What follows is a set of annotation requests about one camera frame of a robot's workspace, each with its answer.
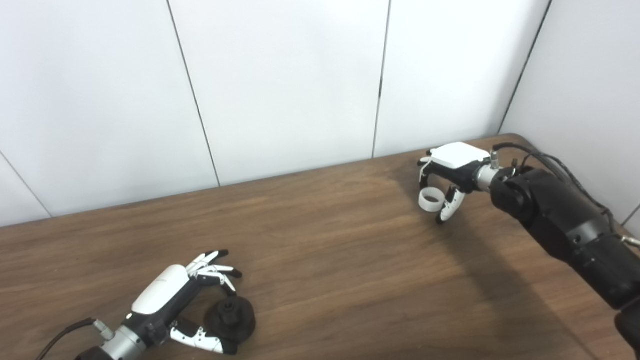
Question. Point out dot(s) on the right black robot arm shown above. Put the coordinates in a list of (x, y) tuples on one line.
[(560, 210)]

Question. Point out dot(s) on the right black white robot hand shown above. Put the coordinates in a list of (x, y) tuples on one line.
[(457, 155)]

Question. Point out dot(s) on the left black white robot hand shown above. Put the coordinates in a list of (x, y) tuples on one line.
[(160, 292)]

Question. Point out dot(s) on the round black plastic part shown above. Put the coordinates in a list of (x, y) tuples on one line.
[(235, 320)]

